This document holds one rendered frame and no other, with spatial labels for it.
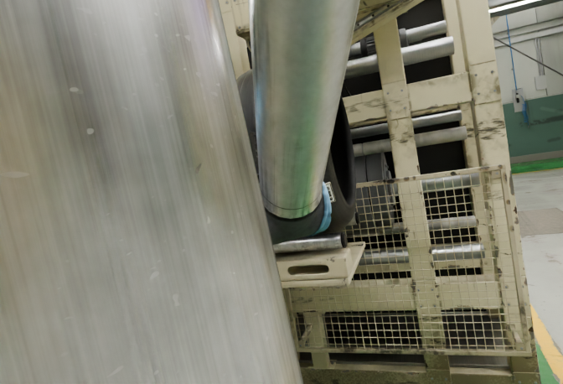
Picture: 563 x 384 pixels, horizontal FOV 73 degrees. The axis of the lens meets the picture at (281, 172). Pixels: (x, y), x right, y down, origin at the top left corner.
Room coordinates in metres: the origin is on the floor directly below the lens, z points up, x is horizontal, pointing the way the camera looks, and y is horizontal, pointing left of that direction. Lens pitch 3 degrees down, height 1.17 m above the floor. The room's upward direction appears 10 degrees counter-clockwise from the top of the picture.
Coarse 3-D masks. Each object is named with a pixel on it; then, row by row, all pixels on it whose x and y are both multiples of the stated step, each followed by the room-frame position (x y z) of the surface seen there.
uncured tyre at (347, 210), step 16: (240, 80) 1.09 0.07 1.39; (240, 96) 1.04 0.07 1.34; (336, 128) 1.43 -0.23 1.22; (336, 144) 1.44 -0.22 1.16; (352, 144) 1.36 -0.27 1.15; (336, 160) 1.44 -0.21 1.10; (352, 160) 1.35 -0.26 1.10; (336, 176) 1.01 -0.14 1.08; (352, 176) 1.32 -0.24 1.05; (336, 192) 1.01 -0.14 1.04; (352, 192) 1.27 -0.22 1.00; (336, 208) 1.02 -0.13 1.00; (352, 208) 1.17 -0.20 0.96; (336, 224) 1.06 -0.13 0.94
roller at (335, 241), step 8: (336, 232) 1.06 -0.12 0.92; (296, 240) 1.08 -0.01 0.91; (304, 240) 1.07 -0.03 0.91; (312, 240) 1.06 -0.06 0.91; (320, 240) 1.05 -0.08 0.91; (328, 240) 1.04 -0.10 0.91; (336, 240) 1.03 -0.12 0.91; (344, 240) 1.03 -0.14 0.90; (280, 248) 1.09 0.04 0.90; (288, 248) 1.08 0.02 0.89; (296, 248) 1.08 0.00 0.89; (304, 248) 1.07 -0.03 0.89; (312, 248) 1.06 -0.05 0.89; (320, 248) 1.06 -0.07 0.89; (328, 248) 1.05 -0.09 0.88; (336, 248) 1.05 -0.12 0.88
